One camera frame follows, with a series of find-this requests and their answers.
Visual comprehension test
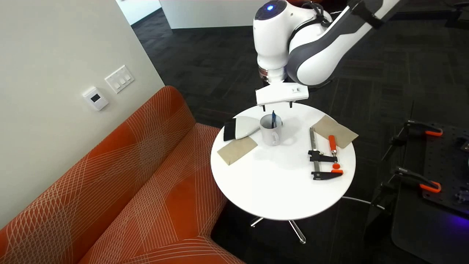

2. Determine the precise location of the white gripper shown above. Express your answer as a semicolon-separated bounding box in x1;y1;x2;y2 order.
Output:
255;81;310;112

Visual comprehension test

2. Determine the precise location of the white ceramic mug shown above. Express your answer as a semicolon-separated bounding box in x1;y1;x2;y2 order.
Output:
258;113;285;147

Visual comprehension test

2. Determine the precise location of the large brown cardboard piece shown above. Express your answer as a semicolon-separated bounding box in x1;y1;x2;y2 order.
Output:
309;115;359;150

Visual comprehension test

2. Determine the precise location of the round white side table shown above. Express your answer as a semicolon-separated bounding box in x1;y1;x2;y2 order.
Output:
209;102;357;245

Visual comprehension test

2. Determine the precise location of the black orange board clamp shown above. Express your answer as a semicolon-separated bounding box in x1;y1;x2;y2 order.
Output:
385;166;444;197
389;119;445;149

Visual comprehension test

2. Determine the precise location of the orange patterned corner sofa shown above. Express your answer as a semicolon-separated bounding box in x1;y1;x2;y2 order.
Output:
0;86;246;264

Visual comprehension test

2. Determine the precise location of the bar clamp short orange handle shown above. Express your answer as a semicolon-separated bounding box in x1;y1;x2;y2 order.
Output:
310;160;344;182

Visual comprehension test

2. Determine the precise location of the white light switch plate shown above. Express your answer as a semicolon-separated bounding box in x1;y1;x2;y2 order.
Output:
102;65;136;96

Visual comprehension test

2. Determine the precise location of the white wall thermostat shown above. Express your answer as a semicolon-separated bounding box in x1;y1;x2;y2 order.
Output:
80;86;109;113

